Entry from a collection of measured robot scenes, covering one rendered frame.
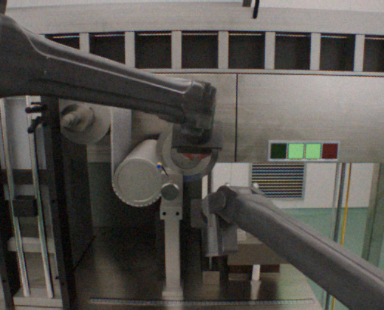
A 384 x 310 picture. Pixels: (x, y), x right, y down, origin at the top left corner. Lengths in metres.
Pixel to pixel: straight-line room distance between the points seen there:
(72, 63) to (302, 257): 0.38
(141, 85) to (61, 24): 0.85
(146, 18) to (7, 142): 0.61
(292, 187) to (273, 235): 3.23
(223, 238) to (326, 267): 0.24
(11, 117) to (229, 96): 0.66
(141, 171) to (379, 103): 0.84
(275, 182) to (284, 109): 2.57
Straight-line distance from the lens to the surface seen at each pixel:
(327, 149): 1.21
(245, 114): 1.13
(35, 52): 0.29
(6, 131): 0.77
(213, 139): 0.67
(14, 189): 0.80
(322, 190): 3.89
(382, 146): 1.30
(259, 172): 3.62
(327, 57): 1.28
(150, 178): 0.82
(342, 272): 0.46
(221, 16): 1.13
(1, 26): 0.27
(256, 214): 0.56
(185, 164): 0.78
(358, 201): 4.10
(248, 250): 0.85
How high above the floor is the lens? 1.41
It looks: 11 degrees down
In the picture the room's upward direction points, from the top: straight up
